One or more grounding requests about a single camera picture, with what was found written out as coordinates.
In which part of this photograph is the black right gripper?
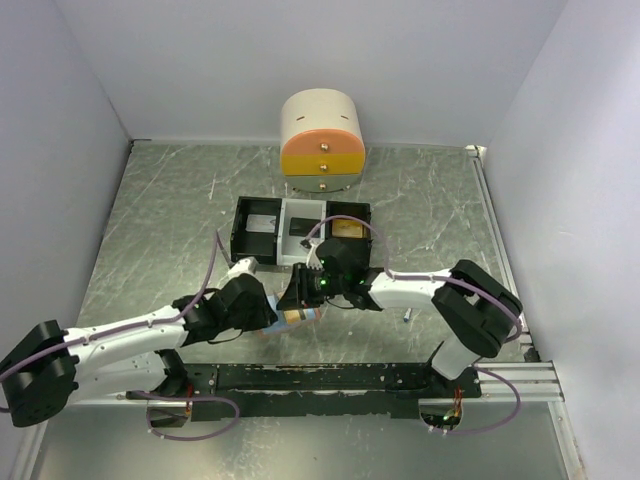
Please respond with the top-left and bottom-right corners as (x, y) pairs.
(276, 263), (346, 311)

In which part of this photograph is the gold card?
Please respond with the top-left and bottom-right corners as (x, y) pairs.
(331, 218), (366, 239)
(283, 309), (315, 326)

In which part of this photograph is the orange leather card holder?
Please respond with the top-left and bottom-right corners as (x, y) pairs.
(259, 294), (322, 336)

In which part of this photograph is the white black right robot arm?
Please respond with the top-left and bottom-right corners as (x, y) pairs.
(276, 238), (523, 398)

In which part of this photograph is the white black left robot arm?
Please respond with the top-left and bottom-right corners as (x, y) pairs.
(1, 274), (278, 428)

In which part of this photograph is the black card in tray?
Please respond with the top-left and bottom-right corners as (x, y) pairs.
(288, 217), (320, 237)

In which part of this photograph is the white card in tray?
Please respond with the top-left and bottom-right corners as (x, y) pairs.
(246, 214), (278, 234)

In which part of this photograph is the gold card in tray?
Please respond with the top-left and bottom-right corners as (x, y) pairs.
(331, 218), (366, 239)

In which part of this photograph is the three-compartment black white tray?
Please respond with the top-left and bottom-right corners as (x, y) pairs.
(230, 196), (371, 268)

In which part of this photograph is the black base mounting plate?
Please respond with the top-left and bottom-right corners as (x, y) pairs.
(151, 363), (481, 421)

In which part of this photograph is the round cream drawer cabinet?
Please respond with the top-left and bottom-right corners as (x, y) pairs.
(280, 88), (366, 193)

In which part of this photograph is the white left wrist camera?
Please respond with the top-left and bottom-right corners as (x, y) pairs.
(226, 257), (258, 280)

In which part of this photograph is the aluminium rail front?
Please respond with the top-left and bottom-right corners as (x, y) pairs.
(31, 362), (562, 414)

